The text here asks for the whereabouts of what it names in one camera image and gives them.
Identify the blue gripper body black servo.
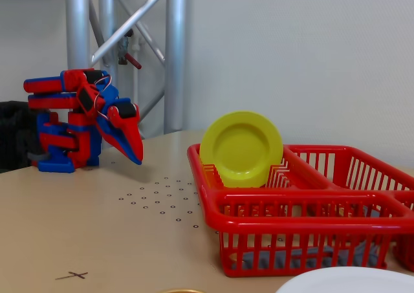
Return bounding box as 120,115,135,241
95,83,141,120

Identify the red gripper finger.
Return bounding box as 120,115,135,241
107,103,144,164

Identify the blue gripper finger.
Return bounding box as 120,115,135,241
94,114,143,166

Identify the yellow-green plastic plate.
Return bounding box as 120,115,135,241
199,111,285,189

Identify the red plastic dish rack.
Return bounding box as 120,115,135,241
186,143,414,278

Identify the purple-grey plastic spoon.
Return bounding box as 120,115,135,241
241,208,389,271

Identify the white round lid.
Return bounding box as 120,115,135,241
274,266,414,293

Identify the red white wrist servo cable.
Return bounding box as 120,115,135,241
93,74,113,113

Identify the red-handled clamp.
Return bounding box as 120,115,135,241
116,29,142,71

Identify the aluminium truss frame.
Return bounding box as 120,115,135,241
65,0,187,142

